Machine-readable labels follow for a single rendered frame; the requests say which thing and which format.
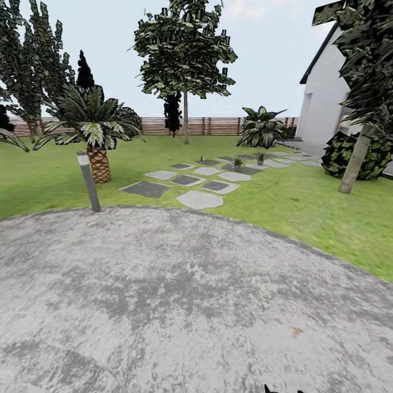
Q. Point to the fixed window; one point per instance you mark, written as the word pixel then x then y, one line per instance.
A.
pixel 343 126

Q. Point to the pot plant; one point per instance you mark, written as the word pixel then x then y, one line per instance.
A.
pixel 237 162
pixel 260 159

